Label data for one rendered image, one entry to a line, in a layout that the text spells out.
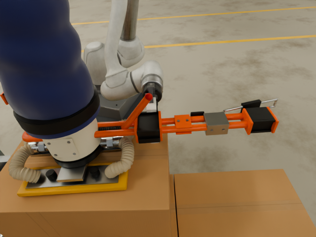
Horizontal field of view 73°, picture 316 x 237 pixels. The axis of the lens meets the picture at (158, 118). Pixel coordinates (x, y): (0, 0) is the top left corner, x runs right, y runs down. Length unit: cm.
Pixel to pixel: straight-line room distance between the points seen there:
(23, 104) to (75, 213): 36
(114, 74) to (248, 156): 151
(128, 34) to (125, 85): 43
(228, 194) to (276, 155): 109
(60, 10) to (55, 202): 54
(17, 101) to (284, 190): 118
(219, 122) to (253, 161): 141
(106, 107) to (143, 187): 65
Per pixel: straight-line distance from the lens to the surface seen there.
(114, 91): 94
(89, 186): 72
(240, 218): 113
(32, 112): 59
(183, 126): 66
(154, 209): 67
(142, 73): 90
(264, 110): 75
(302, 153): 230
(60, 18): 52
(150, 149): 80
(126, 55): 132
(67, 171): 74
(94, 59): 125
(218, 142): 214
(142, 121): 68
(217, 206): 114
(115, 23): 94
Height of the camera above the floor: 154
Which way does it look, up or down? 40 degrees down
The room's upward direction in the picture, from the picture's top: 5 degrees counter-clockwise
